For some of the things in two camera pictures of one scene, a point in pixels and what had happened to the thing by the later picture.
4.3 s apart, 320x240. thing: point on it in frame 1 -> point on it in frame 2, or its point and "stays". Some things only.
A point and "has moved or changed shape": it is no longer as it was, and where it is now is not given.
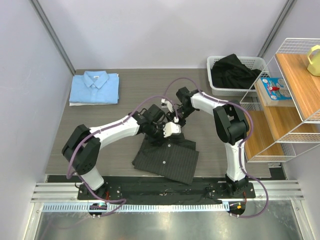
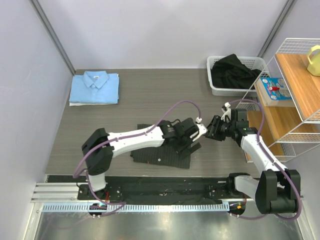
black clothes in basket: (228, 71) stays
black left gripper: (157, 141) -> (186, 150)
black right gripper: (170, 115) -> (213, 132)
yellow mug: (314, 67) stays
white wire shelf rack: (281, 109) stays
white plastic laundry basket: (254, 63) stays
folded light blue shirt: (99, 87) stays
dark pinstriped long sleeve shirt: (176, 158) has moved or changed shape
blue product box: (273, 91) stays
